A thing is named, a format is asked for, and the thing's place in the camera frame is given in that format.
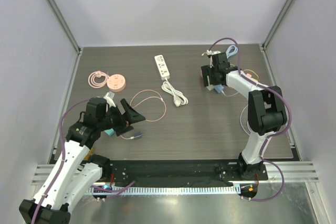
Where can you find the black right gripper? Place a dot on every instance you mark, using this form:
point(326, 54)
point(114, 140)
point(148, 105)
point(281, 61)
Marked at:
point(206, 75)

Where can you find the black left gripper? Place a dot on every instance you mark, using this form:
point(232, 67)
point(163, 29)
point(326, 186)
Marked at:
point(132, 116)

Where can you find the dark grey charger plug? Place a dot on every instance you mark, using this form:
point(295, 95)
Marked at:
point(137, 135)

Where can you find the teal charger plug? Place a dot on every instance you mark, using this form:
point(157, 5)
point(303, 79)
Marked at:
point(109, 132)

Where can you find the round pink power socket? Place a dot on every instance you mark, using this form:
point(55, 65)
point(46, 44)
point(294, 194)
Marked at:
point(116, 83)

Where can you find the white power strip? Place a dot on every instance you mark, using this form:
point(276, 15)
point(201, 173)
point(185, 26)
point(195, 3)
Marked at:
point(162, 67)

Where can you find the light blue charger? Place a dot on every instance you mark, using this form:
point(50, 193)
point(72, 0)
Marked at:
point(219, 88)

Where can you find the white cube socket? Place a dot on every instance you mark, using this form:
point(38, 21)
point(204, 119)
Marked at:
point(211, 87)

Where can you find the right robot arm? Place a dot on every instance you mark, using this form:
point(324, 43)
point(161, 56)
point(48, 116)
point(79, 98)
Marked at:
point(266, 108)

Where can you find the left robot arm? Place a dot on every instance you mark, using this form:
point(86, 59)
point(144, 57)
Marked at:
point(62, 190)

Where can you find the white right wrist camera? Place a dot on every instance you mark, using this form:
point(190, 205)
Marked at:
point(210, 52)

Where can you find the white three pin cord plug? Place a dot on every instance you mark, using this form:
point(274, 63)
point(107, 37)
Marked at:
point(177, 102)

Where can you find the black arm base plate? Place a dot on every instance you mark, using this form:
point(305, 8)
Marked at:
point(182, 173)

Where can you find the slotted cable duct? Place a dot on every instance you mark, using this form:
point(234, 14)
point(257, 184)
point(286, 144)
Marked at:
point(151, 191)

